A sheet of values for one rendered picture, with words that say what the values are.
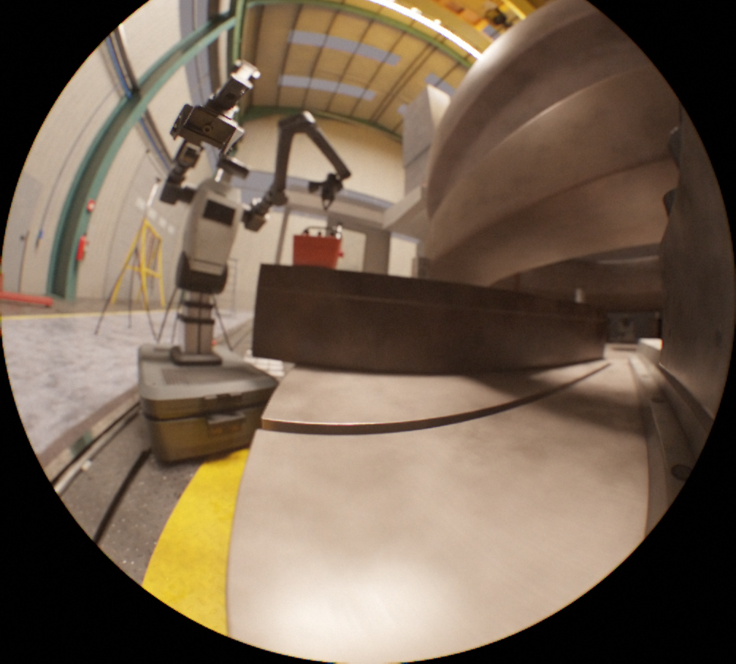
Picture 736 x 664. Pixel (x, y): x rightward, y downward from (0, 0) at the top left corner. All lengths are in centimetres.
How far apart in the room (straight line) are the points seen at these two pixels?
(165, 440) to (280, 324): 59
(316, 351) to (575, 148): 102
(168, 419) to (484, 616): 74
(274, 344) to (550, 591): 92
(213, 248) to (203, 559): 95
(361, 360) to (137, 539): 91
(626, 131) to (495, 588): 75
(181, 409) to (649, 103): 139
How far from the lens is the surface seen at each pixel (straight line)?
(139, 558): 65
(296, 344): 85
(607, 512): 37
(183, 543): 64
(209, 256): 93
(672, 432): 53
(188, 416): 76
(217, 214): 96
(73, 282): 630
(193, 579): 60
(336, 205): 421
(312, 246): 88
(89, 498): 80
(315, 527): 26
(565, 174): 65
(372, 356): 84
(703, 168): 25
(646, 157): 64
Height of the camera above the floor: 53
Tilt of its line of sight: 5 degrees up
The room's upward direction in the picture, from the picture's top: 5 degrees clockwise
